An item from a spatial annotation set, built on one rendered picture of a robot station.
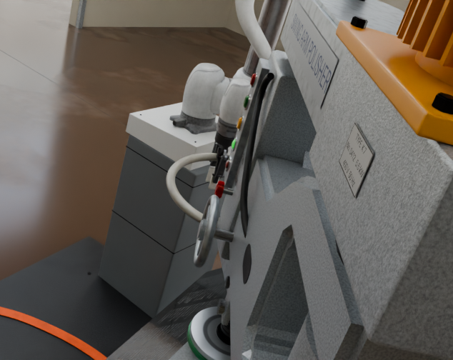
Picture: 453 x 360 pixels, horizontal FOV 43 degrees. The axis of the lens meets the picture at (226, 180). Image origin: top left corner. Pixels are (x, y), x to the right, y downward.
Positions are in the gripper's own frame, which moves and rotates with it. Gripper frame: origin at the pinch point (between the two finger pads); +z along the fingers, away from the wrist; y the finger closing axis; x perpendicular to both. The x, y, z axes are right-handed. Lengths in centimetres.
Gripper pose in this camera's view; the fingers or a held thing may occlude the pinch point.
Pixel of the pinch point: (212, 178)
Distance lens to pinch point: 221.1
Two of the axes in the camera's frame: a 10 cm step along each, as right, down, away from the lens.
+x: 9.3, 1.0, 3.4
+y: 2.3, 5.5, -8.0
